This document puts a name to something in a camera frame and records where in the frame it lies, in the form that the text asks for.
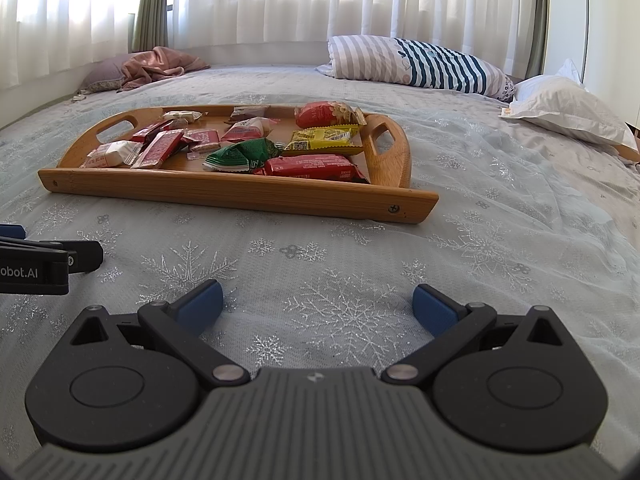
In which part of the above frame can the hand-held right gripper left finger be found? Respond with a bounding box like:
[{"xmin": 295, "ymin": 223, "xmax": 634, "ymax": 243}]
[{"xmin": 69, "ymin": 279, "xmax": 251, "ymax": 386}]

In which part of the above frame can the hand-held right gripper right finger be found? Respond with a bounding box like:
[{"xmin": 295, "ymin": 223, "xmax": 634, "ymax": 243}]
[{"xmin": 382, "ymin": 283, "xmax": 570, "ymax": 386}]

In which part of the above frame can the small red clear-ended packet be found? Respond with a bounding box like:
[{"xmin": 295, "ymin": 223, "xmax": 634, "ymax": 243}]
[{"xmin": 181, "ymin": 129, "xmax": 222, "ymax": 156}]

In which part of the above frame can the red nut snack packet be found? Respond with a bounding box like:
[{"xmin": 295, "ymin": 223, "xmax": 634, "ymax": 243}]
[{"xmin": 294, "ymin": 101, "xmax": 367, "ymax": 129}]

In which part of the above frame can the white pillow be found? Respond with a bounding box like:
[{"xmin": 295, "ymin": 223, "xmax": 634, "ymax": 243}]
[{"xmin": 498, "ymin": 57, "xmax": 640, "ymax": 153}]

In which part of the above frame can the brown chocolate snack packet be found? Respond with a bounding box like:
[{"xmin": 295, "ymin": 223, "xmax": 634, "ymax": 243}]
[{"xmin": 229, "ymin": 105, "xmax": 271, "ymax": 122}]

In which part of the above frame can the blue striped pillow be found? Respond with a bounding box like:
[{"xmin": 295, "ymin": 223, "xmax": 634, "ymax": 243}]
[{"xmin": 315, "ymin": 35, "xmax": 516, "ymax": 101}]

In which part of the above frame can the wooden tray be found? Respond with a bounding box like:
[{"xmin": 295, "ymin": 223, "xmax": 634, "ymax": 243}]
[{"xmin": 37, "ymin": 104, "xmax": 440, "ymax": 226}]

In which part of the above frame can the green curtain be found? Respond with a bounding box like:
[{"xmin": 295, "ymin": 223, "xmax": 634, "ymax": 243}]
[
  {"xmin": 525, "ymin": 0, "xmax": 550, "ymax": 78},
  {"xmin": 131, "ymin": 0, "xmax": 171, "ymax": 53}
]

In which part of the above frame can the long red snack bar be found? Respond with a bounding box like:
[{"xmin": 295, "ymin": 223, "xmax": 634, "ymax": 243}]
[{"xmin": 254, "ymin": 155, "xmax": 370, "ymax": 184}]

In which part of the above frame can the white sheer curtain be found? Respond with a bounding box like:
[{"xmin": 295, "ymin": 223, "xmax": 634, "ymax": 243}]
[{"xmin": 0, "ymin": 0, "xmax": 531, "ymax": 93}]

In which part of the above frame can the green snack packet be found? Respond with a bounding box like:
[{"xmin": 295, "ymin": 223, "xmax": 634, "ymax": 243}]
[{"xmin": 201, "ymin": 139, "xmax": 284, "ymax": 174}]

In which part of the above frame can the pink crumpled cloth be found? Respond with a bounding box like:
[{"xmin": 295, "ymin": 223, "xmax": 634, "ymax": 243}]
[{"xmin": 116, "ymin": 46, "xmax": 212, "ymax": 93}]

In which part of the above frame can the purple pillow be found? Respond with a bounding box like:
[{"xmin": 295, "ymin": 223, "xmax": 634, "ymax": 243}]
[{"xmin": 79, "ymin": 55, "xmax": 132, "ymax": 95}]

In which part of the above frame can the red patterned snack bar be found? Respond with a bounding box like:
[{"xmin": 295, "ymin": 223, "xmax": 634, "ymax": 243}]
[{"xmin": 130, "ymin": 129, "xmax": 185, "ymax": 171}]

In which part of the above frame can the wooden bed frame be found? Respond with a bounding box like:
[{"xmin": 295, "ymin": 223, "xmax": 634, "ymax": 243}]
[{"xmin": 617, "ymin": 121, "xmax": 640, "ymax": 163}]

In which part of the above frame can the yellow snack packet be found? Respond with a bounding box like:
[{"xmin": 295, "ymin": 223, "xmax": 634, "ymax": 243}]
[{"xmin": 281, "ymin": 126, "xmax": 364, "ymax": 157}]

